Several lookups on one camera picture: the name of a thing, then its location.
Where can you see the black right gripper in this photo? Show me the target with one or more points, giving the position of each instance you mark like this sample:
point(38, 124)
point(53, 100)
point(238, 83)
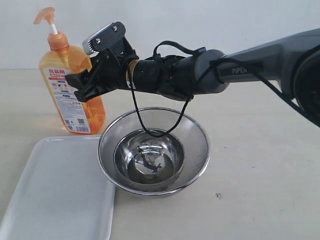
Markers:
point(108, 72)

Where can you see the orange dish soap pump bottle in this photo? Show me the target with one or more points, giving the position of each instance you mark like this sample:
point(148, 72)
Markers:
point(84, 118)

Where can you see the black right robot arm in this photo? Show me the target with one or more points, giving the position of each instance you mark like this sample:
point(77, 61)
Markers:
point(289, 66)

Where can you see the small stainless steel bowl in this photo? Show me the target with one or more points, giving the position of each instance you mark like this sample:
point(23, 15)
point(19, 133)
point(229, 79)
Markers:
point(149, 161)

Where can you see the steel mesh colander bowl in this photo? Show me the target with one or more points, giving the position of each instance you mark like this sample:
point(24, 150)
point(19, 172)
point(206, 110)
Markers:
point(157, 122)

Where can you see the white plastic tray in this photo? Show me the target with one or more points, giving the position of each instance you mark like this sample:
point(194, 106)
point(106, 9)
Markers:
point(62, 193)

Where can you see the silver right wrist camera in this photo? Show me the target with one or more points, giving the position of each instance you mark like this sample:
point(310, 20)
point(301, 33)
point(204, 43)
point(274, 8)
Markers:
point(104, 38)

